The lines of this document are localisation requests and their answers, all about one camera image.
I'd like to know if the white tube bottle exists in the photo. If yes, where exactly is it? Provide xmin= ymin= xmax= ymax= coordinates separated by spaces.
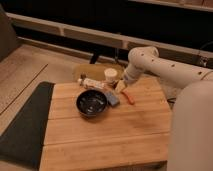
xmin=78 ymin=78 xmax=105 ymax=90

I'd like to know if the black bowl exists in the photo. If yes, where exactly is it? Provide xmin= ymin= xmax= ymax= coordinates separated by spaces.
xmin=76 ymin=89 xmax=108 ymax=118

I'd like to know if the grey couch corner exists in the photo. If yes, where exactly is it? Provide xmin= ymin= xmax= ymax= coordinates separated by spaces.
xmin=0 ymin=4 xmax=20 ymax=62

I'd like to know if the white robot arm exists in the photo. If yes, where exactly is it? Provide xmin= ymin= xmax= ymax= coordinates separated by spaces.
xmin=122 ymin=46 xmax=213 ymax=171

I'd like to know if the dark floor mat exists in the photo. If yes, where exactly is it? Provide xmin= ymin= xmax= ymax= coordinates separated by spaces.
xmin=0 ymin=82 xmax=54 ymax=169

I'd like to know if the orange carrot toy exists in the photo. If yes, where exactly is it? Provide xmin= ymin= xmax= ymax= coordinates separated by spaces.
xmin=121 ymin=91 xmax=135 ymax=105

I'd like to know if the white cup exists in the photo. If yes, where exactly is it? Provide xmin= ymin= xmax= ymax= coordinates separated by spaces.
xmin=104 ymin=68 xmax=118 ymax=83

